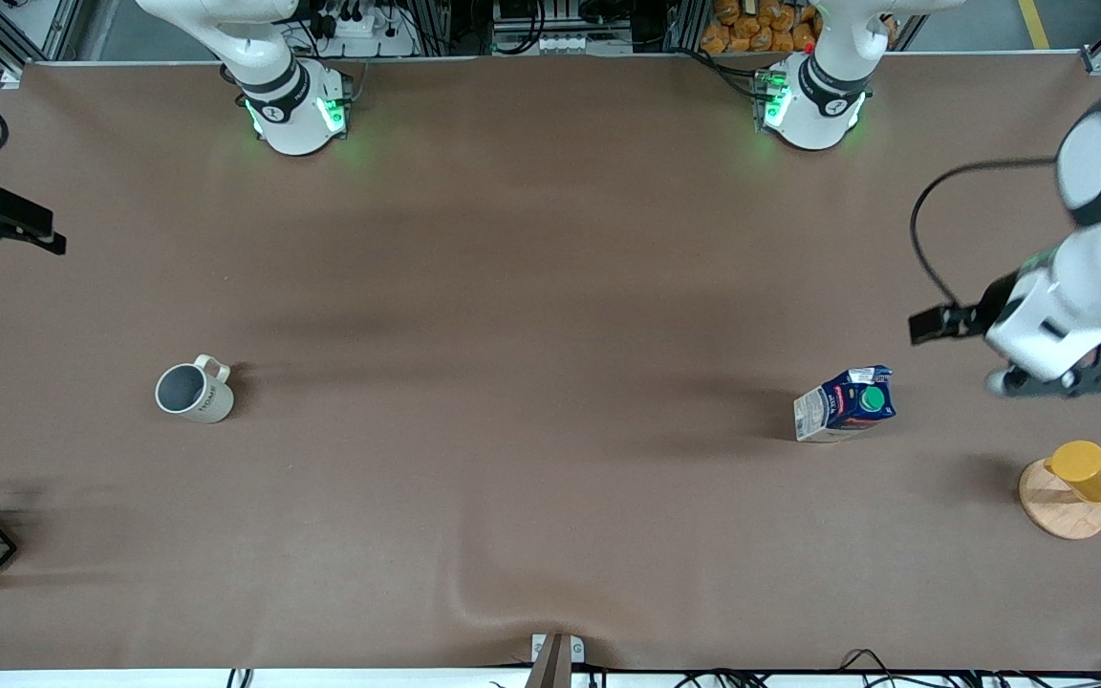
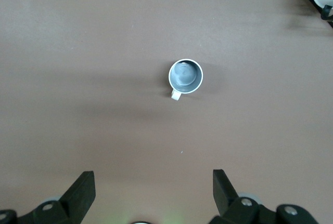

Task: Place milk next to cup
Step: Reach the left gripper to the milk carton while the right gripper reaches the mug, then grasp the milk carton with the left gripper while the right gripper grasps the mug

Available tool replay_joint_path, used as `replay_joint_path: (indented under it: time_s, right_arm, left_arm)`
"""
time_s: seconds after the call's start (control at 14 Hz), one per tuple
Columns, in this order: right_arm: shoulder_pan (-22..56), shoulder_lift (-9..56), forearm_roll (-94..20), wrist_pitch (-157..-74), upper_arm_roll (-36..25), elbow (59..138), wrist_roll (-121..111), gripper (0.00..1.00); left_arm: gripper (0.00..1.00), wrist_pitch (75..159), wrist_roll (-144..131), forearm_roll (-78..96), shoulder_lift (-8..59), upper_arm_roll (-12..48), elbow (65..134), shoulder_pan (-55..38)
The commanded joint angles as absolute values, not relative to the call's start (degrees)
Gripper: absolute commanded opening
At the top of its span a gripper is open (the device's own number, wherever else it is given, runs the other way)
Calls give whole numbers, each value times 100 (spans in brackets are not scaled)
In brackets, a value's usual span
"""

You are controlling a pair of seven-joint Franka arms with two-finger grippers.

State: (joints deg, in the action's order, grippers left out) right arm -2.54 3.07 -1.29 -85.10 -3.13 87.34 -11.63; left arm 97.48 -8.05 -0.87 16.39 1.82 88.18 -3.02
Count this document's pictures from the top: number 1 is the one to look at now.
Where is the blue white milk carton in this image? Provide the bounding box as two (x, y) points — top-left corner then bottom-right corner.
(793, 365), (896, 443)

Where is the yellow cup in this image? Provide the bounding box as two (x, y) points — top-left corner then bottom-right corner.
(1044, 440), (1101, 505)

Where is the round wooden cup stand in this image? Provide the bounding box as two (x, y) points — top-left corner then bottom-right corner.
(1018, 458), (1101, 542)

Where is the cream mug with dark inside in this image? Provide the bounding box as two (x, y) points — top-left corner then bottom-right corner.
(155, 355), (233, 425)

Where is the bag of orange bread rolls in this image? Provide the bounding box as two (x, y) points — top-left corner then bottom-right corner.
(700, 0), (821, 55)

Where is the white power strip with plugs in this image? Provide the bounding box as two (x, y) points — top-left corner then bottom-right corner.
(307, 0), (421, 60)

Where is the brown table cover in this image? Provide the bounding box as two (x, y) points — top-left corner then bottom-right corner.
(0, 53), (1101, 672)

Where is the long white power strip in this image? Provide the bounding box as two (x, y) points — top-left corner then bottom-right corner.
(491, 32), (611, 55)

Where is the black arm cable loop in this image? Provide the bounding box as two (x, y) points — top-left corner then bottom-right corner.
(910, 157), (1060, 310)

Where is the metal table bracket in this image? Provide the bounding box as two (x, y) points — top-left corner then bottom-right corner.
(524, 632), (587, 688)

